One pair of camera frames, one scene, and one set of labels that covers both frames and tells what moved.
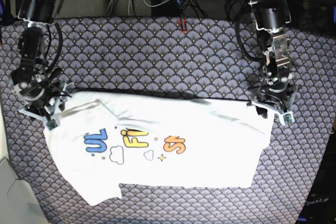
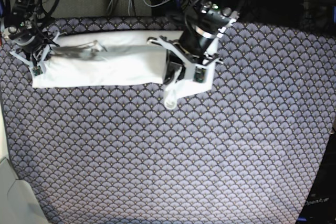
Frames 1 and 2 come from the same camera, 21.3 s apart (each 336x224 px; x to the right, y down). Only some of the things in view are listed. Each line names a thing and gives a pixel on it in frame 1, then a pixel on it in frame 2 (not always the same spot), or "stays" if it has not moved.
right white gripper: x=263 y=112 to x=192 y=71
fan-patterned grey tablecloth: x=201 y=56 stays
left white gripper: x=54 y=117 to x=38 y=67
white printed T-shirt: x=104 y=139 to x=110 y=59
